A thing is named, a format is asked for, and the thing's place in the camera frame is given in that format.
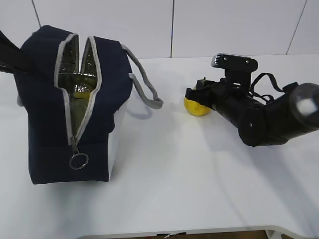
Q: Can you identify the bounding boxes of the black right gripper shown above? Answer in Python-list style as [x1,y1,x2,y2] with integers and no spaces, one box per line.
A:
[185,77,296,147]

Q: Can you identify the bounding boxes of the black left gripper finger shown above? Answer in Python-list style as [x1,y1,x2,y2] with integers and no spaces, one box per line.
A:
[0,32,33,74]

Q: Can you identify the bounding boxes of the yellow pear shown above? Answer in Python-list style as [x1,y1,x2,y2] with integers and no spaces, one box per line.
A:
[184,97,211,117]

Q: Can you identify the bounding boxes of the navy lunch bag grey handles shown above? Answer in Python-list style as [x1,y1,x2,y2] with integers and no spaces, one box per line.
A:
[14,25,163,184]

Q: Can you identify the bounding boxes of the yellow banana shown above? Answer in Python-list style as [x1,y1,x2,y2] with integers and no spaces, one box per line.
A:
[72,91,91,101]

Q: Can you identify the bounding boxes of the glass container green lid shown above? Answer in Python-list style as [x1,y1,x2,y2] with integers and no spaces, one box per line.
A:
[70,99,89,134]

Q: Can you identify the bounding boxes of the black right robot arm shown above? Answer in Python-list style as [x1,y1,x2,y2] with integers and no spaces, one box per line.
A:
[185,79,319,147]

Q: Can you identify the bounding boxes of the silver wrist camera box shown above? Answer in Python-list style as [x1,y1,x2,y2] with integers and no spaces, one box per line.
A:
[211,53,258,89]

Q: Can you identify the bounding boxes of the black camera cable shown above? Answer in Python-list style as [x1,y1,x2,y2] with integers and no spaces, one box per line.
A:
[249,73,299,103]

